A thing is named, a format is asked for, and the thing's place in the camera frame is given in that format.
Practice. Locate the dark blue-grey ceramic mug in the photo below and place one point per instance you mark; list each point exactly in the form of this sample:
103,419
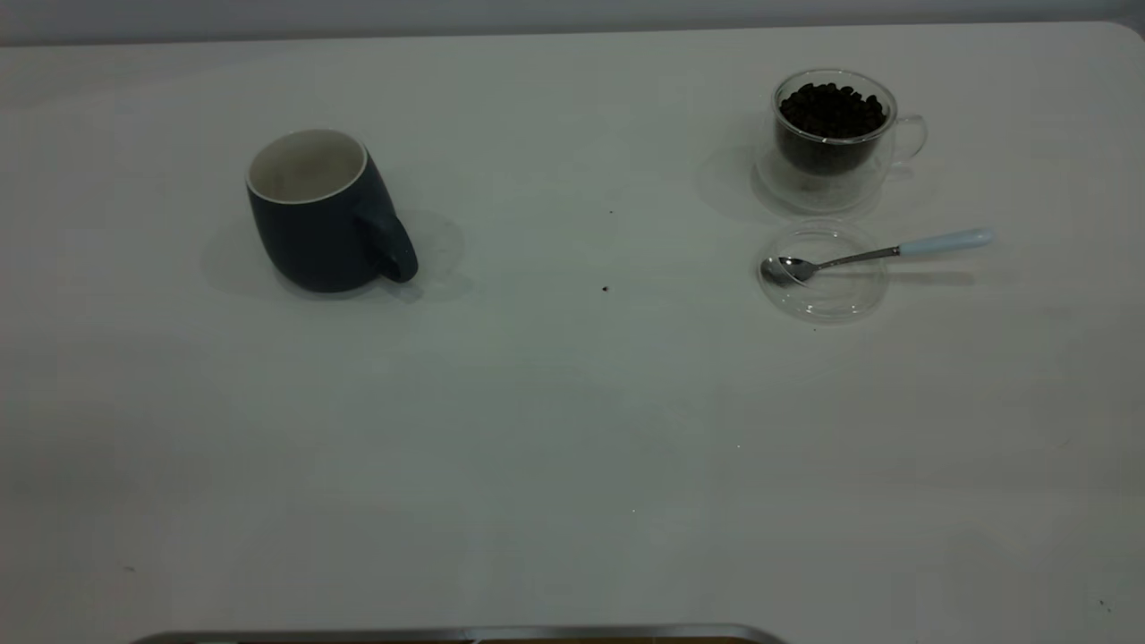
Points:
304,241

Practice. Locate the clear double-wall glass cup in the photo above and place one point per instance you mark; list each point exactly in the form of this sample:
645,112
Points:
827,193

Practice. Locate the clear round glass lid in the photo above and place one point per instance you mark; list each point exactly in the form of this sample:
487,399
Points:
836,300

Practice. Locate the pile of coffee beans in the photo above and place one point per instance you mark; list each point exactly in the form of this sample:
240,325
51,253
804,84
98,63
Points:
832,112

